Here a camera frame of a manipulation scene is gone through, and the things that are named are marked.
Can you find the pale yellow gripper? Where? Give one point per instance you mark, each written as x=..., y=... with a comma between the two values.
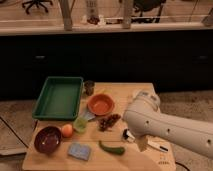
x=142, y=143

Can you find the green pepper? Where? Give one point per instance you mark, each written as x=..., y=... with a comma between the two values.
x=113, y=150

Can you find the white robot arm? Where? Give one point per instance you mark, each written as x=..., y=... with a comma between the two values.
x=142, y=117

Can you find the orange red bowl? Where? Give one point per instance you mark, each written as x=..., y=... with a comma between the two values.
x=100, y=104

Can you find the dark maroon bowl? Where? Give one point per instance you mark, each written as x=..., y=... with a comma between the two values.
x=48, y=140

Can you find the bunch of dark grapes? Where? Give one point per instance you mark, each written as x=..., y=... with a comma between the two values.
x=108, y=122

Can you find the grey spatula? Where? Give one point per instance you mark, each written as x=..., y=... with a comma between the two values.
x=87, y=115

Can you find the blue sponge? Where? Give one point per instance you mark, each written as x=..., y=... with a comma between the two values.
x=79, y=151

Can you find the small green cup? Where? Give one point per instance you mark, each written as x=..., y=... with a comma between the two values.
x=80, y=124

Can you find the orange fruit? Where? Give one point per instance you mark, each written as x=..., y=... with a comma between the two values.
x=67, y=130

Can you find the dark metal cup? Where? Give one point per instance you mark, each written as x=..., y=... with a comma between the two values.
x=89, y=87

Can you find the green plastic tray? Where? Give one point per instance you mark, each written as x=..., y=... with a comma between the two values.
x=59, y=99

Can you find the black office chair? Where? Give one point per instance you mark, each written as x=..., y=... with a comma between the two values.
x=28, y=4

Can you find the wooden post right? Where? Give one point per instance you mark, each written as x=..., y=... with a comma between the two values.
x=127, y=12

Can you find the wooden post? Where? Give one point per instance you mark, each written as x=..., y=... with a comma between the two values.
x=66, y=14
x=127, y=12

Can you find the wooden post left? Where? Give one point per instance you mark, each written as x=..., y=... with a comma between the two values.
x=66, y=14

